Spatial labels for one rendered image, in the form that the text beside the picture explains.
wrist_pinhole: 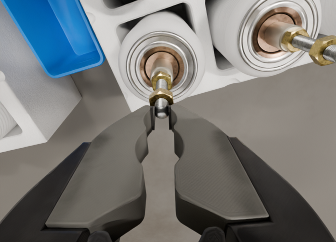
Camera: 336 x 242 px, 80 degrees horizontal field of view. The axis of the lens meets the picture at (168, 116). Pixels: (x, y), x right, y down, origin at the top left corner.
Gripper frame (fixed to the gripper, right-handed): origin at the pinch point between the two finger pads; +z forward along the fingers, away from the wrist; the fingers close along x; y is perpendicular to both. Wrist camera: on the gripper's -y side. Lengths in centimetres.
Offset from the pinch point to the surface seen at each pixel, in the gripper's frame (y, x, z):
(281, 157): 38, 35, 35
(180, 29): -3.2, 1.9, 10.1
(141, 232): 76, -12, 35
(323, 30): -1.8, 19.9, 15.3
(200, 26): -2.5, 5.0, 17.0
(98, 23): -3.4, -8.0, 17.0
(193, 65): 0.2, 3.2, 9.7
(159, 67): -0.5, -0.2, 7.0
